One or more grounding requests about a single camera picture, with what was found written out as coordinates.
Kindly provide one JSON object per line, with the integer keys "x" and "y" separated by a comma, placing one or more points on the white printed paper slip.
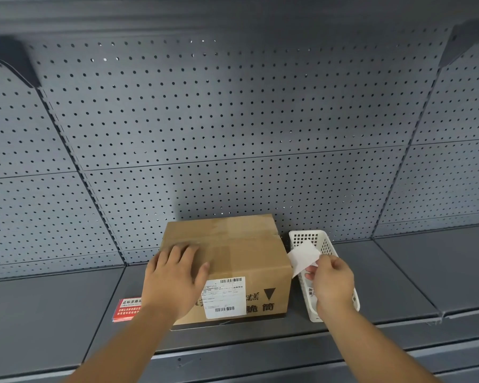
{"x": 310, "y": 297}

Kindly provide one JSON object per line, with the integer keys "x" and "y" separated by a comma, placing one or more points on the red label sticker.
{"x": 125, "y": 311}

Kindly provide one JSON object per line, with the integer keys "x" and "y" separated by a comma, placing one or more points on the person's left thumb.
{"x": 202, "y": 277}

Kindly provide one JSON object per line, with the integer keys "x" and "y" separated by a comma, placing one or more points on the person's right forearm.
{"x": 375, "y": 347}

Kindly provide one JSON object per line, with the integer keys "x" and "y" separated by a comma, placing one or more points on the person's right hand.
{"x": 334, "y": 289}

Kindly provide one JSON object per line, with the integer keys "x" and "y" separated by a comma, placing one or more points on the person's left forearm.
{"x": 119, "y": 347}

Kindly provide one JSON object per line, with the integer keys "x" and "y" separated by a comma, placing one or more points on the person's right thumb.
{"x": 311, "y": 276}

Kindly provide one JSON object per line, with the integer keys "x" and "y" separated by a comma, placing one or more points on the white shipping label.
{"x": 223, "y": 297}

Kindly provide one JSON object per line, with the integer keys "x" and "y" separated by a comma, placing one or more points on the grey metal shelf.
{"x": 403, "y": 283}

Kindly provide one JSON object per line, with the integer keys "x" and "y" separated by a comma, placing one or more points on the white plastic basket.
{"x": 303, "y": 239}

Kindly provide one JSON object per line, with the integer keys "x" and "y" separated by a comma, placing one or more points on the brown cardboard box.
{"x": 239, "y": 251}

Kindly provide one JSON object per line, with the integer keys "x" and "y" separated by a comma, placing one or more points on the person's left hand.
{"x": 169, "y": 283}

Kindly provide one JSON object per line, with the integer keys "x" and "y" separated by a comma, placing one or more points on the grey overhead shelf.
{"x": 223, "y": 11}

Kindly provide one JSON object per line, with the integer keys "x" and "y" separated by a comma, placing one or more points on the grey pegboard back panel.
{"x": 239, "y": 127}

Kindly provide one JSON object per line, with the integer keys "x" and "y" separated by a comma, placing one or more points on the black shelf bracket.
{"x": 469, "y": 39}
{"x": 12, "y": 61}

